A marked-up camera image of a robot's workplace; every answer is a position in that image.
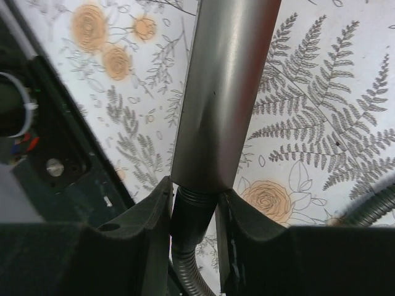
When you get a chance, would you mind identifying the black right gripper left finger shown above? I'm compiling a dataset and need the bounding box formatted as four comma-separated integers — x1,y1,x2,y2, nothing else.
1,177,173,295

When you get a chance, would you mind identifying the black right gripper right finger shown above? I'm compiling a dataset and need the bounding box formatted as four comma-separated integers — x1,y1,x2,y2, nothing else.
216,191,394,295

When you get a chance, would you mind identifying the dark metal shower hose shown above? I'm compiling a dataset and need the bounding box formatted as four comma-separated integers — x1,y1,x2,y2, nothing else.
168,177,395,296

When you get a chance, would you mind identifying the grey handheld shower head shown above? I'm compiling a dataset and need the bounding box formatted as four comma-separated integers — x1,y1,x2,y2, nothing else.
171,0,280,193

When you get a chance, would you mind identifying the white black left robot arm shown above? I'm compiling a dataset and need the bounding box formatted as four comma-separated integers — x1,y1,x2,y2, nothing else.
1,72,42,223

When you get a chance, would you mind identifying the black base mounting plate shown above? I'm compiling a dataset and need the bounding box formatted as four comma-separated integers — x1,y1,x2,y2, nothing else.
1,1,134,226

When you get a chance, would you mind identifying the floral patterned table mat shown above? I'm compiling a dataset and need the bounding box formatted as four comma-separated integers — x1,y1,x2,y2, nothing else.
24,0,395,278

